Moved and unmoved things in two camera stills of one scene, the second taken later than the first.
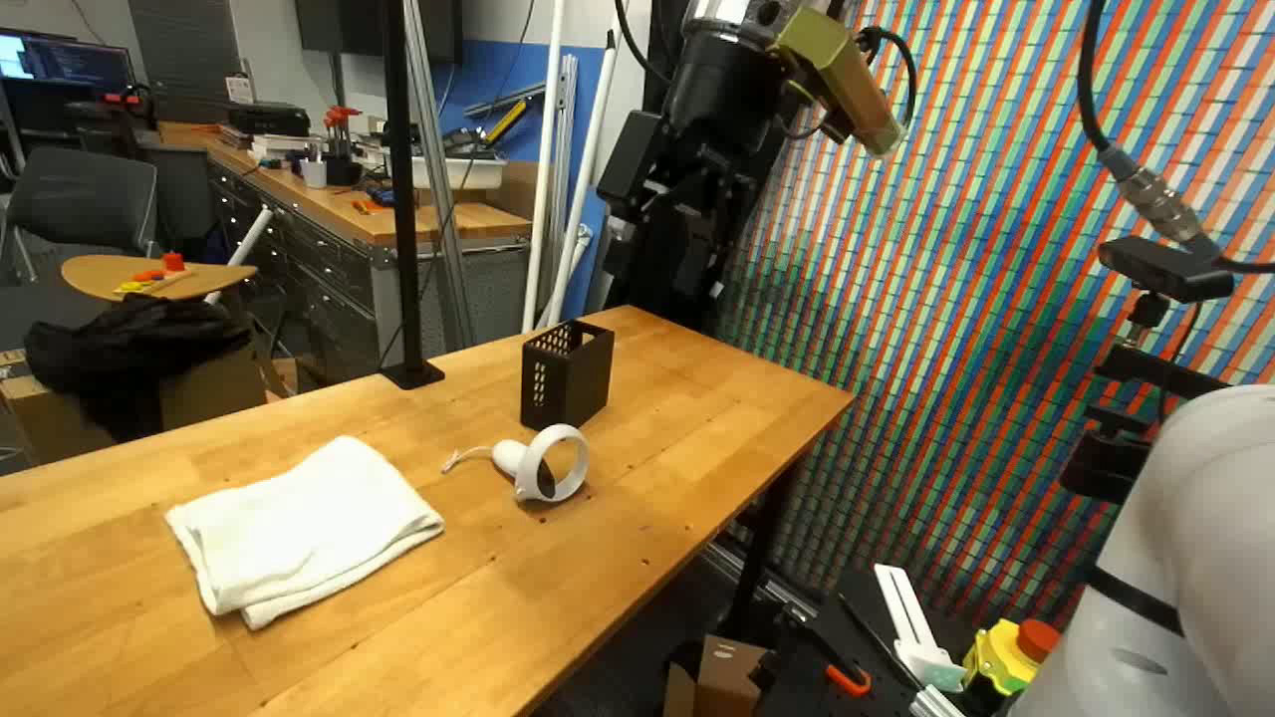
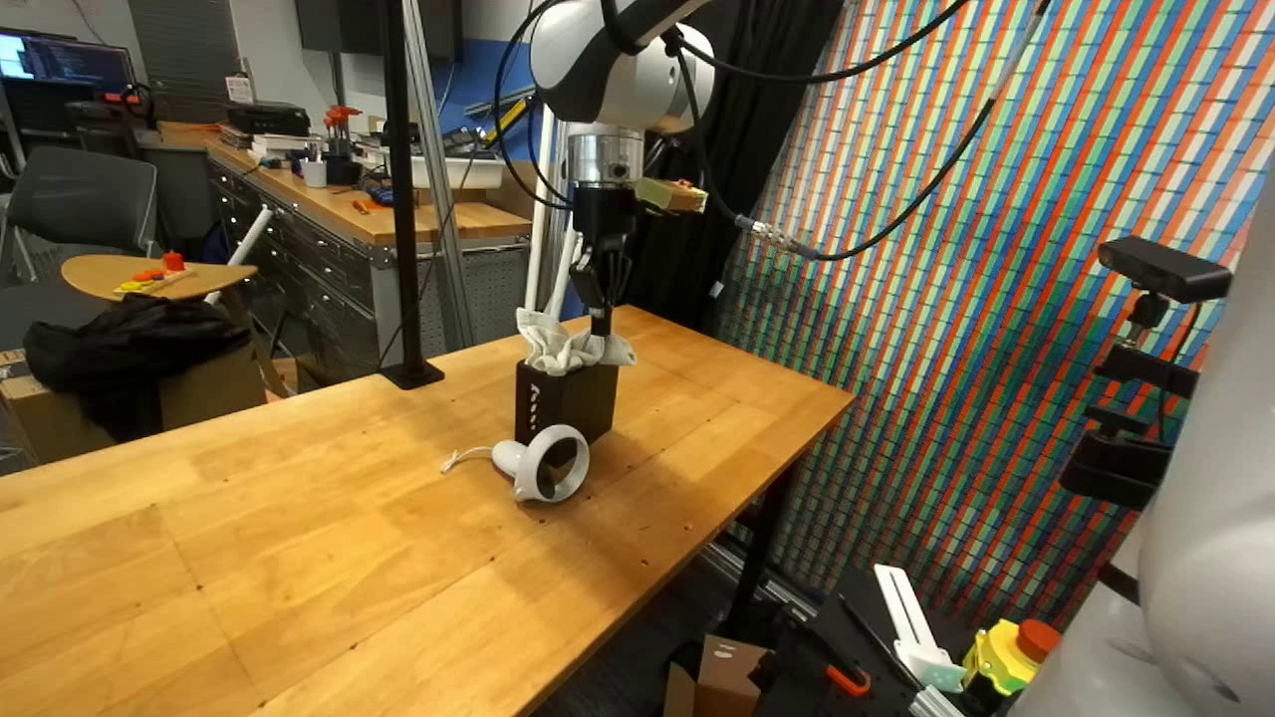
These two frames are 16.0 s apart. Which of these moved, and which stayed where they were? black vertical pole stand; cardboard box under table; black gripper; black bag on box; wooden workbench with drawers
Moved: black gripper
Stayed: black vertical pole stand; black bag on box; cardboard box under table; wooden workbench with drawers
